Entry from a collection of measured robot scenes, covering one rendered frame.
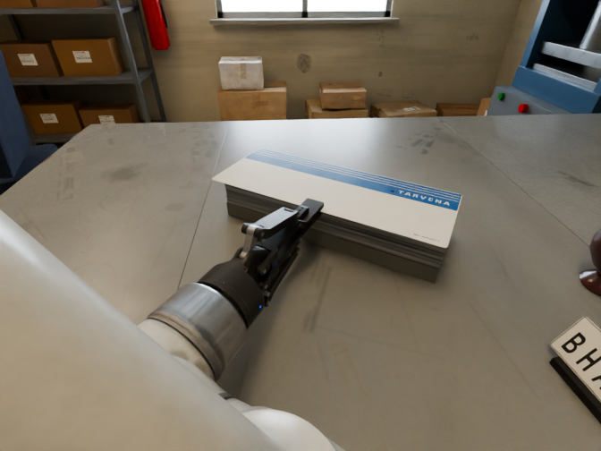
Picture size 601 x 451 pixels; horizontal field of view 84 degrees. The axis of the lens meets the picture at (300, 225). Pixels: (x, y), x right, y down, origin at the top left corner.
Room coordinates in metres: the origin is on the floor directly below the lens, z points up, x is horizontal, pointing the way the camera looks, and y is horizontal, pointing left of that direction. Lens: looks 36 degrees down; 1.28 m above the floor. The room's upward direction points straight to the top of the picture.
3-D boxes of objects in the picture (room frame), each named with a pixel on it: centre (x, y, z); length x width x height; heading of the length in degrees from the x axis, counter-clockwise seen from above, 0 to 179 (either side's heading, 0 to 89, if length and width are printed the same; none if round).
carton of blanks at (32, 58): (2.98, 2.15, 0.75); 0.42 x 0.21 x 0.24; 91
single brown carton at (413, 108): (3.17, -0.96, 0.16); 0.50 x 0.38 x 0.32; 104
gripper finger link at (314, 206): (0.42, -0.01, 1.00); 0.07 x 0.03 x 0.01; 152
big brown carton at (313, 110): (3.15, -0.33, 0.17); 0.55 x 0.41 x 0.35; 94
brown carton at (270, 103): (3.12, 0.42, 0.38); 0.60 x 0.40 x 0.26; 94
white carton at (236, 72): (3.12, 0.50, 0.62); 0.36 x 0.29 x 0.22; 94
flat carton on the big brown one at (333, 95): (3.18, -0.38, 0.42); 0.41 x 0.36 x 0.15; 94
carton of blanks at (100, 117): (3.01, 1.70, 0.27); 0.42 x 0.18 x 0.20; 95
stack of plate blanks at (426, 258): (0.52, -0.06, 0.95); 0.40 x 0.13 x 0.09; 62
